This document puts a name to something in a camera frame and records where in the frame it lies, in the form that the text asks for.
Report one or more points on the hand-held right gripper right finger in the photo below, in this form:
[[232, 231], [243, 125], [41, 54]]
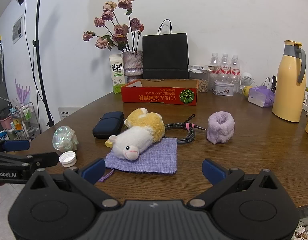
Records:
[[212, 171]]

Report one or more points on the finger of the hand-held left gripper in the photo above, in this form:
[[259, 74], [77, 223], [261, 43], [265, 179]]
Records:
[[43, 158], [16, 145]]

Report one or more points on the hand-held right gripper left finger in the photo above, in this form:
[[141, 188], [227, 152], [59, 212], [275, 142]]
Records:
[[93, 171]]

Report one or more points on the white bottle cap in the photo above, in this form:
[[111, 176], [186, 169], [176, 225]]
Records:
[[67, 158]]

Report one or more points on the iridescent wrapper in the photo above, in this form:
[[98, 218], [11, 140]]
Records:
[[65, 138]]

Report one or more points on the yellow rectangular block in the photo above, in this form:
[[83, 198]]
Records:
[[108, 143]]

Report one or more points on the purple fluffy wristband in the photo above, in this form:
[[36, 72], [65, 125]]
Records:
[[220, 130]]

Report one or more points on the dark blue zip case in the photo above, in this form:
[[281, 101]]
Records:
[[107, 125]]

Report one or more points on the white and yellow plush toy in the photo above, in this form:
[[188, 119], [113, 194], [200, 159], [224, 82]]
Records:
[[136, 135]]

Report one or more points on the orange cardboard box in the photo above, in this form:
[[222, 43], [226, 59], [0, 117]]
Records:
[[154, 96]]

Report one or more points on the metal rolling cart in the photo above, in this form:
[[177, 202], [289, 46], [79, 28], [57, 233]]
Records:
[[21, 122]]

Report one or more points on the small printed tin box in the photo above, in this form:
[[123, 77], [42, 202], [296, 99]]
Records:
[[222, 88]]

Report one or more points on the yellow green pear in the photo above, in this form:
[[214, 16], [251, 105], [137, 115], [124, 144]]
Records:
[[247, 90]]

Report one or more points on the clear container of seeds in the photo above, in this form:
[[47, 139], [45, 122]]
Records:
[[202, 82]]

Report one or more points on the purple tissue pack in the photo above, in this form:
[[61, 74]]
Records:
[[261, 96]]

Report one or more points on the black studio light stand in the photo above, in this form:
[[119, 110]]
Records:
[[38, 55]]

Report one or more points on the small white desk fan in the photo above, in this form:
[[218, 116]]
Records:
[[246, 78]]

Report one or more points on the white green milk carton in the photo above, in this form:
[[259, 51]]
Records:
[[116, 75]]

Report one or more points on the flat white carton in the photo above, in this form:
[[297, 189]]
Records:
[[201, 67]]

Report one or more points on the clear water bottle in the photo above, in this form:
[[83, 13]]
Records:
[[215, 63], [235, 66], [225, 65]]

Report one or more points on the purple mottled vase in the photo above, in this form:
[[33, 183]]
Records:
[[132, 63]]

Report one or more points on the yellow thermos jug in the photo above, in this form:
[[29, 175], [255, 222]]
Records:
[[289, 85]]

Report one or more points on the black paper bag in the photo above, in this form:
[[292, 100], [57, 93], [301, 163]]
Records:
[[165, 55]]

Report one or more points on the dried pink rose bouquet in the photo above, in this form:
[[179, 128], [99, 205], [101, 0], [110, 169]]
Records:
[[118, 31]]

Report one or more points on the purple plant wall sticker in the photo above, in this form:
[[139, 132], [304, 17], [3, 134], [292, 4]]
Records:
[[22, 92]]

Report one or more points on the wall paper notice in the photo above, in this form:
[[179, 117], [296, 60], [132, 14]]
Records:
[[17, 30]]

